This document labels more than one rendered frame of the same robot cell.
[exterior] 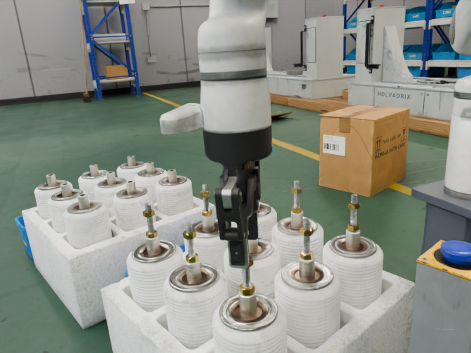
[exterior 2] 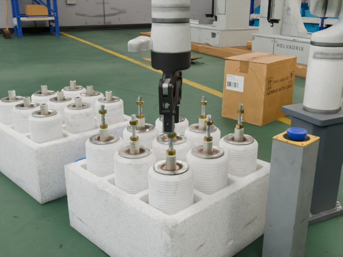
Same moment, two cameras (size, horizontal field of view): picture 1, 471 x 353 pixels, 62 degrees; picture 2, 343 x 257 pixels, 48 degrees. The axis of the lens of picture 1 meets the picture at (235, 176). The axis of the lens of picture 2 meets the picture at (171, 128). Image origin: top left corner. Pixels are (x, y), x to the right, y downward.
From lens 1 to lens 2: 0.31 m
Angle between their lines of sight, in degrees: 4
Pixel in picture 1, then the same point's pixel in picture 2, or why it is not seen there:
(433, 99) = not seen: hidden behind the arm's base
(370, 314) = (246, 180)
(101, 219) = (57, 123)
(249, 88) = (179, 28)
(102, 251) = (58, 146)
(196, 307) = (137, 168)
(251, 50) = (182, 7)
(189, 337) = (130, 188)
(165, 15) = not seen: outside the picture
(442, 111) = not seen: hidden behind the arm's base
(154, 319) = (105, 180)
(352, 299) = (236, 172)
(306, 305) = (206, 168)
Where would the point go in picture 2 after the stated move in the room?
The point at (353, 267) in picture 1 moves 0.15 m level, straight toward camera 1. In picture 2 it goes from (238, 150) to (231, 178)
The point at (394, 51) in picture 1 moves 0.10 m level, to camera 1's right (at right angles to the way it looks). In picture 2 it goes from (292, 8) to (304, 8)
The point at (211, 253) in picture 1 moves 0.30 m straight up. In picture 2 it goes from (142, 143) to (139, 24)
